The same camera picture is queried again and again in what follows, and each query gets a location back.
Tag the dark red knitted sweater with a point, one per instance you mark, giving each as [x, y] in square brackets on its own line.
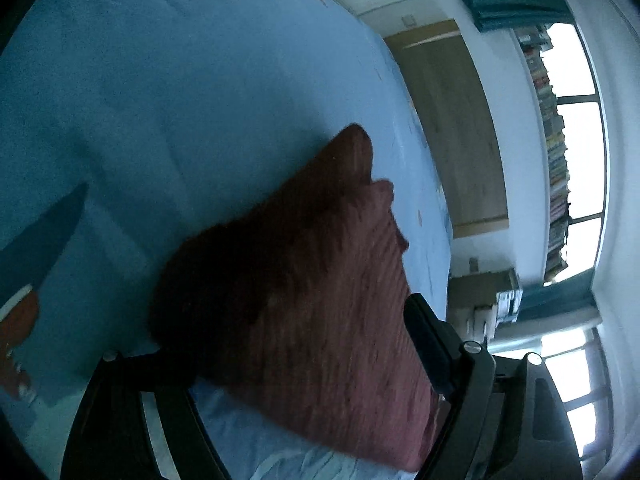
[297, 309]

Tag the wooden drawer cabinet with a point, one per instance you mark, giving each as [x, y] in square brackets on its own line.
[479, 303]

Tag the blue cartoon bed sheet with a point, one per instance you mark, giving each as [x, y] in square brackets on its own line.
[128, 125]

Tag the teal curtain left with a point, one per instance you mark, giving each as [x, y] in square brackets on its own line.
[488, 15]

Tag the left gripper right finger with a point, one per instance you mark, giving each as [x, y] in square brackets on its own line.
[506, 418]

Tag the teal curtain right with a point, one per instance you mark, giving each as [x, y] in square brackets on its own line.
[567, 296]

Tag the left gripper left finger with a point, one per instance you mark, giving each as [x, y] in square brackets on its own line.
[109, 438]

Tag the row of books on shelf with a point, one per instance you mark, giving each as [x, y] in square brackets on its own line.
[533, 41]

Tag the teal curtain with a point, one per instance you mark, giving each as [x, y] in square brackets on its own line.
[488, 15]
[567, 296]

